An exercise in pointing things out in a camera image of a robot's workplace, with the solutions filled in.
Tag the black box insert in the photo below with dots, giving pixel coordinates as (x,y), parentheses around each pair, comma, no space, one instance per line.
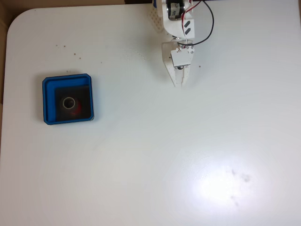
(85,94)

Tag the blue square box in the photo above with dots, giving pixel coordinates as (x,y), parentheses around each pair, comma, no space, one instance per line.
(49,101)

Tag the blue table clamp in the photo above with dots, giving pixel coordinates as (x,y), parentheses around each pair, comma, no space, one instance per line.
(154,3)

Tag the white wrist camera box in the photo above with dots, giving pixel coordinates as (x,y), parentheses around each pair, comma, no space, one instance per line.
(182,57)

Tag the white perforated base plate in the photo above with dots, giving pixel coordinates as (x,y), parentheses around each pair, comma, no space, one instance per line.
(155,20)

